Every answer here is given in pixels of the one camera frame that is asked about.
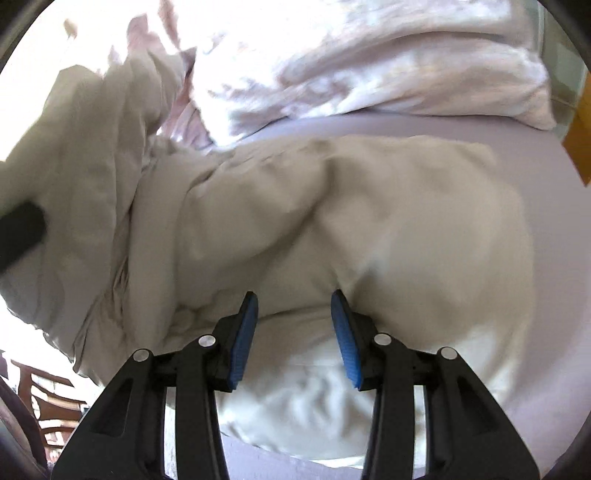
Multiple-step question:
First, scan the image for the wooden bedside furniture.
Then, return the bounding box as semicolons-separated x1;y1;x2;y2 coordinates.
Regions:
561;108;591;188

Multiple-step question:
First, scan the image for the dark wooden chair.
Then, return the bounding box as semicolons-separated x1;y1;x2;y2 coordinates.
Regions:
0;351;90;462

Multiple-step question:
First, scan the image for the pink floral quilt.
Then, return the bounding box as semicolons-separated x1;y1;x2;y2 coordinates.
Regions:
106;0;557;153

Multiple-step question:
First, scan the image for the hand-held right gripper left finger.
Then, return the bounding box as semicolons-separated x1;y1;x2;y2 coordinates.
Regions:
50;291;259;480

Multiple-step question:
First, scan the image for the cream puffer jacket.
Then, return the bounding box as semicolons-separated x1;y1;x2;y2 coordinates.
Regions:
0;60;536;469

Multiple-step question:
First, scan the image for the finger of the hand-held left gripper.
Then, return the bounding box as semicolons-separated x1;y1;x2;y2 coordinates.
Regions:
0;203;48;274

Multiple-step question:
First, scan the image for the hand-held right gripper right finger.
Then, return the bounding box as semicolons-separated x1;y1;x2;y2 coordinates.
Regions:
330;288;541;480

